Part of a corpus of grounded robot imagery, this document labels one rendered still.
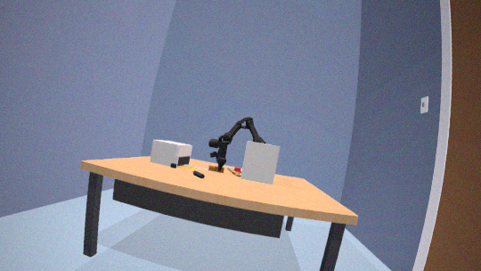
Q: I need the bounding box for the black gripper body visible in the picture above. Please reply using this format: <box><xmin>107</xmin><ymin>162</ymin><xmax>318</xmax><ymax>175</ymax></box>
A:
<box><xmin>216</xmin><ymin>149</ymin><xmax>227</xmax><ymax>163</ymax></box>

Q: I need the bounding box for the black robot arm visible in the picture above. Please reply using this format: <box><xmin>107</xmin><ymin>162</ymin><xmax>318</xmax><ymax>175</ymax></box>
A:
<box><xmin>208</xmin><ymin>117</ymin><xmax>266</xmax><ymax>158</ymax></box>

